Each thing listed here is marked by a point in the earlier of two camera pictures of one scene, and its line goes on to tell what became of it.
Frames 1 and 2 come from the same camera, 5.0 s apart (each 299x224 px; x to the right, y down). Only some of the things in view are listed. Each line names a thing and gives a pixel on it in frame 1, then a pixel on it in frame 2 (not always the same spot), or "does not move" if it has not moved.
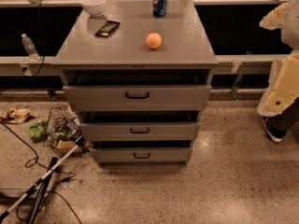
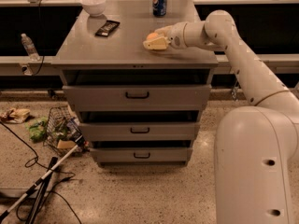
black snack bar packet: x=107 y=29 does not move
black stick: x=33 y=215 does not move
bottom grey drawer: x=142 y=156 does not move
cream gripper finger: x=275 y=19 → x=164 y=31
